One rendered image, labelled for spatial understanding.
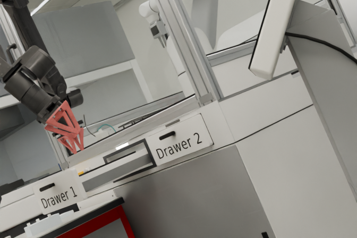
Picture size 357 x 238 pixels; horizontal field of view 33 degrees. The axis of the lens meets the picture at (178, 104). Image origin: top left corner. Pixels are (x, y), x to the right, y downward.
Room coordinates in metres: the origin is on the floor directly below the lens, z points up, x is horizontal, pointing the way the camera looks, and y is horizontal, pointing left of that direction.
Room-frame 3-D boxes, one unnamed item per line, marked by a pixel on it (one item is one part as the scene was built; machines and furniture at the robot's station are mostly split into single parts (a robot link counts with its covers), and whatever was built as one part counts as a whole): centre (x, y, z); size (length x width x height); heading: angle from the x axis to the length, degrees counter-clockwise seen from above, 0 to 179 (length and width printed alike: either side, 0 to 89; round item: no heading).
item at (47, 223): (2.34, 0.66, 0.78); 0.12 x 0.08 x 0.04; 120
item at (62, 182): (2.10, 0.50, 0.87); 0.29 x 0.02 x 0.11; 44
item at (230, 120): (2.63, -0.11, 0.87); 1.02 x 0.95 x 0.14; 44
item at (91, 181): (2.25, 0.35, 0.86); 0.40 x 0.26 x 0.06; 134
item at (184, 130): (2.09, 0.05, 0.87); 0.29 x 0.02 x 0.11; 44
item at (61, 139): (2.13, 0.39, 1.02); 0.07 x 0.07 x 0.09; 45
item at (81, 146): (2.13, 0.39, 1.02); 0.07 x 0.07 x 0.09; 45
